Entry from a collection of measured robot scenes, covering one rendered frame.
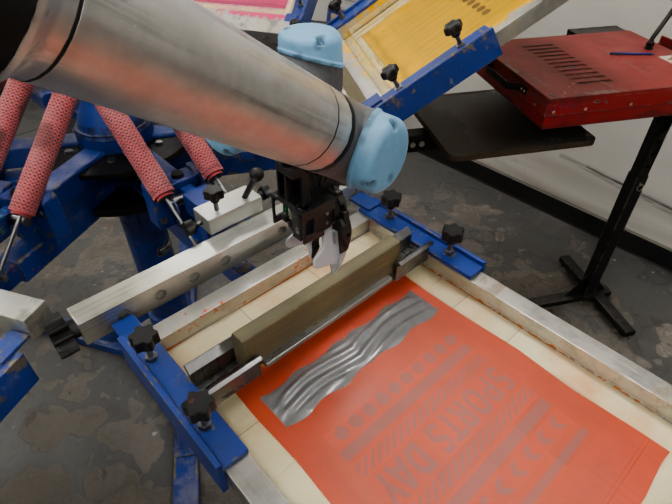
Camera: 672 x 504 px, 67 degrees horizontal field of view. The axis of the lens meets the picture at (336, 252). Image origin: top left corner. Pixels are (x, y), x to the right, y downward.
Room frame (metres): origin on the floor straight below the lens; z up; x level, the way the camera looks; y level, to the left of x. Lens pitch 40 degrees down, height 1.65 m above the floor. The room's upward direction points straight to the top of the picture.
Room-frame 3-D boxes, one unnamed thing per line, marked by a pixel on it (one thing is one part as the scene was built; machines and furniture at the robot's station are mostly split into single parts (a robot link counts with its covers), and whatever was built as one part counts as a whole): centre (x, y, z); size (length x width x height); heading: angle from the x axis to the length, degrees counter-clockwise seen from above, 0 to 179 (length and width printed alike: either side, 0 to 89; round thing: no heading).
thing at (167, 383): (0.45, 0.24, 0.98); 0.30 x 0.05 x 0.07; 43
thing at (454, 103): (1.38, -0.07, 0.91); 1.34 x 0.40 x 0.08; 103
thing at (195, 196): (0.87, 0.25, 1.02); 0.17 x 0.06 x 0.05; 43
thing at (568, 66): (1.54, -0.80, 1.06); 0.61 x 0.46 x 0.12; 103
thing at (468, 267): (0.82, -0.17, 0.98); 0.30 x 0.05 x 0.07; 43
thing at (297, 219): (0.59, 0.04, 1.26); 0.09 x 0.08 x 0.12; 133
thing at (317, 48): (0.60, 0.03, 1.42); 0.09 x 0.08 x 0.11; 142
